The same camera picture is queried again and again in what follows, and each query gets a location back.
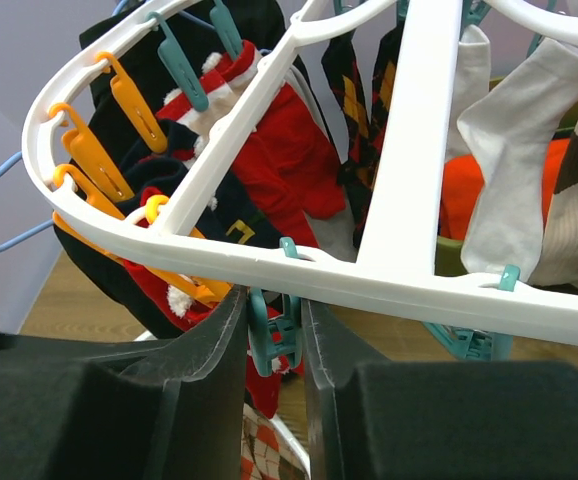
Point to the teal clothes peg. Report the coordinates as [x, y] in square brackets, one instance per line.
[271, 337]
[472, 344]

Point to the white perforated plastic basket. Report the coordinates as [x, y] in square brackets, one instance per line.
[265, 399]

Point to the beige argyle sock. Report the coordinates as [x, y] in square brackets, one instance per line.
[269, 450]

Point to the dark argyle hanging sock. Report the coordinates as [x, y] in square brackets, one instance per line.
[365, 120]

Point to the blue wire hanger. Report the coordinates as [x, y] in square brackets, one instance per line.
[16, 225]

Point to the olive green bucket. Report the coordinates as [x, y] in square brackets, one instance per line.
[508, 133]

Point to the orange clothes peg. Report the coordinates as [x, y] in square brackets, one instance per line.
[89, 154]
[133, 105]

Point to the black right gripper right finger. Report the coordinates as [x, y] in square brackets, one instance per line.
[373, 418]

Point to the black sock on blue hanger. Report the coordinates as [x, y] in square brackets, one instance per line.
[230, 215]

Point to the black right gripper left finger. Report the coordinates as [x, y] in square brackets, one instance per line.
[159, 409]

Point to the white orange hanging sock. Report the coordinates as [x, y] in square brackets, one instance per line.
[472, 77]

